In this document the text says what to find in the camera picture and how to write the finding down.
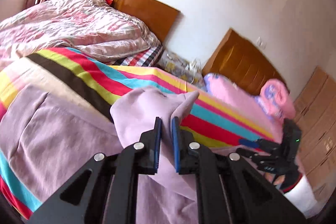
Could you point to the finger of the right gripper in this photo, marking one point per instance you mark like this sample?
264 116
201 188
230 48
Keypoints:
256 156
262 144

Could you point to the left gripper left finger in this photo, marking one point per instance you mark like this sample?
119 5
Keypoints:
104 189

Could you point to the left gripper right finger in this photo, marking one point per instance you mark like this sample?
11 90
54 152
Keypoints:
230 189

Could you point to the lilac pants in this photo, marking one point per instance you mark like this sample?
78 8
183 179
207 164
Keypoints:
46 139

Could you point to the right hand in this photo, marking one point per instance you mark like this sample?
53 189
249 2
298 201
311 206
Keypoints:
274 178

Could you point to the pink bed sheet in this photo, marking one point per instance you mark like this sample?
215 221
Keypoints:
223 89

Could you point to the beige louvered wardrobe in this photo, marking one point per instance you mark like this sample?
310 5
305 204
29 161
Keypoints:
315 116

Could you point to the rolled pink blanket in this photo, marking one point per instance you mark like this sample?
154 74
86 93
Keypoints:
275 100

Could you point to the rainbow striped bed sheet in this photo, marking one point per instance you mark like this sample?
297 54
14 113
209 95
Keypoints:
95 86

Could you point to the right wooden headboard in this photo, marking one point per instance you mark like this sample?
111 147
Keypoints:
240 61

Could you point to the wooden headboard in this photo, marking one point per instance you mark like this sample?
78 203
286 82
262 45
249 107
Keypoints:
158 16
240 61

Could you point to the nightstand with floral cover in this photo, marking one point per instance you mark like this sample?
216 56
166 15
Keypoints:
177 66

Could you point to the plaid pillow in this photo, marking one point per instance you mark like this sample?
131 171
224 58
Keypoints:
145 58

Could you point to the left wooden headboard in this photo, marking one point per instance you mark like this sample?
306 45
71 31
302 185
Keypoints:
158 16

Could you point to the pink floral quilt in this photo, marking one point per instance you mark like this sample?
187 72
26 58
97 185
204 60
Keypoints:
90 26

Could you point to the wall socket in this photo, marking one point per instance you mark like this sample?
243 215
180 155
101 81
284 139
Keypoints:
261 44

